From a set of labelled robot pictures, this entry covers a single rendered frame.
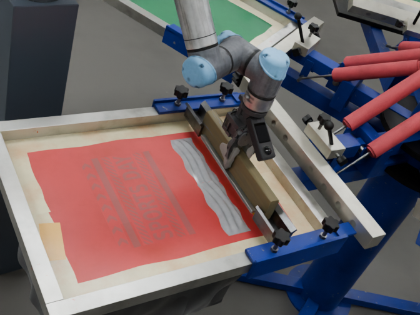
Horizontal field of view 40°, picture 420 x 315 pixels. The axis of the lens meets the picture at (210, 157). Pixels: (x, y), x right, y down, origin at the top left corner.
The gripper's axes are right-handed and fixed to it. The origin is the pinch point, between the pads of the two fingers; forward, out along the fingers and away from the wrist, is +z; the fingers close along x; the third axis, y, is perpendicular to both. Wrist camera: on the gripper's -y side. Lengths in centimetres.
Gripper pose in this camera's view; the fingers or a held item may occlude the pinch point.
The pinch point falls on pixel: (235, 165)
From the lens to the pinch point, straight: 158.6
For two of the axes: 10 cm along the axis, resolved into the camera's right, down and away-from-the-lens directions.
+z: -2.8, 7.1, 6.4
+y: -4.6, -6.9, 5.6
